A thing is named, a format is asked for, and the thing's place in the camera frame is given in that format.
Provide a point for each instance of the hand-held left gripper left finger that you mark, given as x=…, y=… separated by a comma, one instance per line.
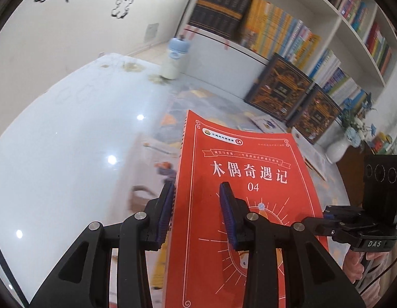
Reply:
x=166, y=213

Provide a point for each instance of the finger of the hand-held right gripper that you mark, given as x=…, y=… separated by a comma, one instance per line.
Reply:
x=342, y=211
x=323, y=227

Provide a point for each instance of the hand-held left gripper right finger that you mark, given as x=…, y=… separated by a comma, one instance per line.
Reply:
x=229, y=215

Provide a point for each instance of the red ornate border book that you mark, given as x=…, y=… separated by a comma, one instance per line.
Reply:
x=249, y=154

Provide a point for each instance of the row of colourful shelf books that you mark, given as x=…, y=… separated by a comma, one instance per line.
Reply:
x=355, y=6

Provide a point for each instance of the person's right hand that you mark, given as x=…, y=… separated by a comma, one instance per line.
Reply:
x=354, y=266

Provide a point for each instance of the brown wooden cabinet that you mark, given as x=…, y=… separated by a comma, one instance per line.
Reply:
x=352, y=173

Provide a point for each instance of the white illustrated picture book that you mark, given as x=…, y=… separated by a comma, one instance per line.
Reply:
x=147, y=166

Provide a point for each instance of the white ribbed vase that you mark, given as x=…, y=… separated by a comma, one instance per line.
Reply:
x=336, y=150

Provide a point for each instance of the blue white artificial flowers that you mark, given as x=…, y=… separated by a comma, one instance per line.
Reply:
x=355, y=125

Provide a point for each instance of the white book with robed figure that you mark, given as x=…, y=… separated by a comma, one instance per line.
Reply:
x=265, y=124

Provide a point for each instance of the dark ornate encyclopedia book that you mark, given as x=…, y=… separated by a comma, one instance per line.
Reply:
x=317, y=115
x=278, y=86

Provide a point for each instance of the water bottle with blue lid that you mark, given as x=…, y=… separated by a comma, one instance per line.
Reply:
x=174, y=61

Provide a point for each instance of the white bookshelf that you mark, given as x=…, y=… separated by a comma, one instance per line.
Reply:
x=317, y=12

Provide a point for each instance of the dark boxed book set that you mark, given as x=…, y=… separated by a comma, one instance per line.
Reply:
x=220, y=6

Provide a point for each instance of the grey wall panel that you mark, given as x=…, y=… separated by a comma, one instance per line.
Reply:
x=151, y=32

